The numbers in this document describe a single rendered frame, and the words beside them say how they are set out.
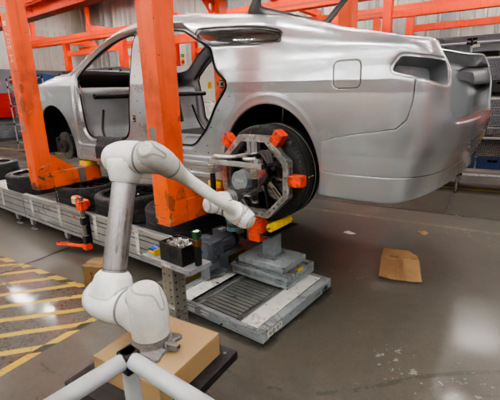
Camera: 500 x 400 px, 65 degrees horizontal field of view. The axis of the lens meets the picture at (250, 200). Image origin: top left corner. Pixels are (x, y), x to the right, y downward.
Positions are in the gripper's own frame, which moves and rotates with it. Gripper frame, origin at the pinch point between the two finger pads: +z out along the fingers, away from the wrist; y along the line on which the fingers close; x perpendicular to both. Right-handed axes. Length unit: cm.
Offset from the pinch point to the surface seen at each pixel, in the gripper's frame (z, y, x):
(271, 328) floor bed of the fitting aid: -17, 23, -76
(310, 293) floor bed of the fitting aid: 30, 22, -75
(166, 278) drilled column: -43, -36, -51
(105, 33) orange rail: 510, -910, 225
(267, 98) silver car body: 36, -15, 52
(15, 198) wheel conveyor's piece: -8, -336, -52
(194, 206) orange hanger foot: 6, -60, -22
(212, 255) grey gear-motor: 1, -40, -53
